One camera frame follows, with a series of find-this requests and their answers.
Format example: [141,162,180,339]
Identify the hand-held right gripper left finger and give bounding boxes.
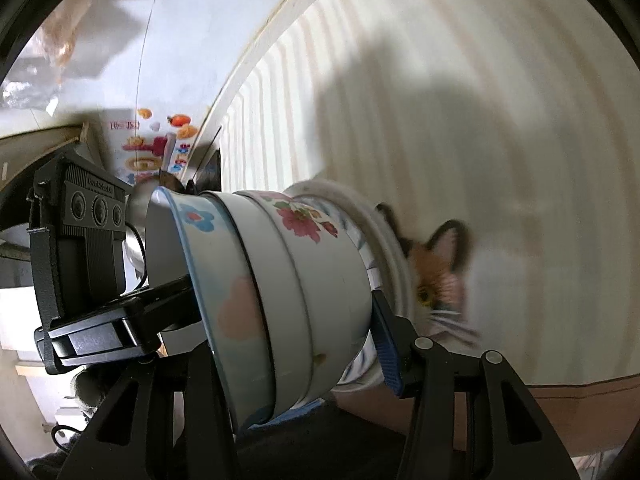
[57,342,242,480]

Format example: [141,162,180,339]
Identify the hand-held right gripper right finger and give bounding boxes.
[371,290,582,480]

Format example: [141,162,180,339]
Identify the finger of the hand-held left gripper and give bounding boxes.
[131,274,205,347]

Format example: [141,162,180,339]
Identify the blue rimmed pastel print bowl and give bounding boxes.
[144,185,277,432]

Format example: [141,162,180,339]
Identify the large white floral bowl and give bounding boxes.
[285,180,418,392]

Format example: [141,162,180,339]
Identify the white bowl with pink flowers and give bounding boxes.
[249,189,377,403]

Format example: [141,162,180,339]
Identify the steel pot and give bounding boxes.
[122,172,173,273]

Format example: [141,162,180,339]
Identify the clear plastic bag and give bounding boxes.
[0,0,108,111]

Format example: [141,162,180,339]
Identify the striped tablecloth with cat print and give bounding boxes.
[179,0,640,387]

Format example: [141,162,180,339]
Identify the fruit wall poster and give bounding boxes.
[107,106,202,187]

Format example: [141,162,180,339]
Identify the black cable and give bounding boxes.
[49,424,81,456]

